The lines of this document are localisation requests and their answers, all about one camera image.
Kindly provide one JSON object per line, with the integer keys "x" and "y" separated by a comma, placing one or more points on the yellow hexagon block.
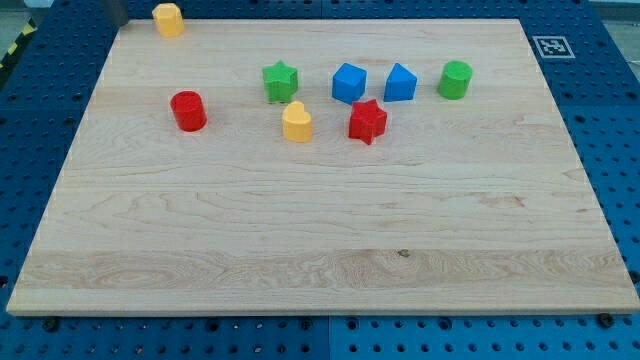
{"x": 168, "y": 20}

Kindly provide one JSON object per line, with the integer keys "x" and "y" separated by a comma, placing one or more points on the red star block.
{"x": 367, "y": 121}

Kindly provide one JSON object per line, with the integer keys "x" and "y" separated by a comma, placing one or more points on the green star block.
{"x": 280, "y": 82}

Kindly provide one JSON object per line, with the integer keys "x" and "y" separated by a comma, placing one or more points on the wooden board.
{"x": 475, "y": 206}

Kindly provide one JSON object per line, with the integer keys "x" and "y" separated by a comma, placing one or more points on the yellow heart block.
{"x": 296, "y": 123}

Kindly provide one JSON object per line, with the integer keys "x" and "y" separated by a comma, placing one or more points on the blue cube block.
{"x": 348, "y": 83}

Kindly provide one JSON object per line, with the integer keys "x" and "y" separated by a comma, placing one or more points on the blue triangle block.
{"x": 400, "y": 84}

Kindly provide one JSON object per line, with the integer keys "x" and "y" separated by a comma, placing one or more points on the red cylinder block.
{"x": 189, "y": 112}

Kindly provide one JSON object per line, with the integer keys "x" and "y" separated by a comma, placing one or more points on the green cylinder block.
{"x": 455, "y": 79}

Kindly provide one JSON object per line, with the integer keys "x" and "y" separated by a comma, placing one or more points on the grey robot pusher tool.
{"x": 116, "y": 12}

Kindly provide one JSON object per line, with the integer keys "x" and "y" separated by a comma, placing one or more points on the white fiducial marker tag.
{"x": 553, "y": 47}

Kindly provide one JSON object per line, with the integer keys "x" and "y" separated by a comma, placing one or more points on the black bolt left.
{"x": 50, "y": 324}

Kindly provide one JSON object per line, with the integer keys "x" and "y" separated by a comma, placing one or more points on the black bolt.
{"x": 50, "y": 324}
{"x": 605, "y": 320}

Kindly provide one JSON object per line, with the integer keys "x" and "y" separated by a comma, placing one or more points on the black bolt right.
{"x": 605, "y": 320}

